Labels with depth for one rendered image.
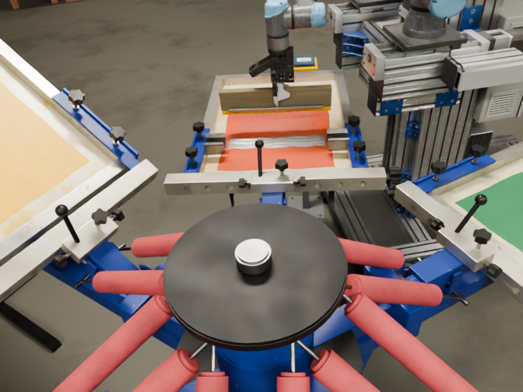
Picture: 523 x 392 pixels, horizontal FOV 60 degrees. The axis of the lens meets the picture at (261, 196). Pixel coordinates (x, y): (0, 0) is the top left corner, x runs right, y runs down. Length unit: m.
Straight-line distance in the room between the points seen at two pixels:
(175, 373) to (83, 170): 0.79
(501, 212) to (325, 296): 0.88
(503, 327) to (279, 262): 1.80
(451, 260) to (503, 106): 1.23
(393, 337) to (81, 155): 1.00
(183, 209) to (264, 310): 2.28
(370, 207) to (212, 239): 1.81
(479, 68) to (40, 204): 1.47
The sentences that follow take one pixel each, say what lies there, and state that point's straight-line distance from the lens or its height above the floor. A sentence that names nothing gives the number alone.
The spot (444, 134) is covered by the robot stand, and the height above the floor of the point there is 0.69.
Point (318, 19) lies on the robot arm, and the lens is 1.55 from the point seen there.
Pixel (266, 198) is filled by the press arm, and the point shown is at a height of 1.04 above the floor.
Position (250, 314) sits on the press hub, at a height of 1.32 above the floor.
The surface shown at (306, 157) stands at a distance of 1.62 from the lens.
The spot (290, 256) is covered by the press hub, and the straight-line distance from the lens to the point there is 0.77.
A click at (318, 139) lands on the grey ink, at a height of 0.96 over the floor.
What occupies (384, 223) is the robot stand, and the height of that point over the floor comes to 0.21.
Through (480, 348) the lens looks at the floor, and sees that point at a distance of 2.35.
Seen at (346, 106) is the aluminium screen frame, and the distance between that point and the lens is 1.86.
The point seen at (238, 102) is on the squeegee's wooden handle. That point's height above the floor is 1.10.
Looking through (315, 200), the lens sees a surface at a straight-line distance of 2.89.
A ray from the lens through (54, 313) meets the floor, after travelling 2.65.
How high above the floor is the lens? 1.89
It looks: 40 degrees down
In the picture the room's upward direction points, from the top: 5 degrees counter-clockwise
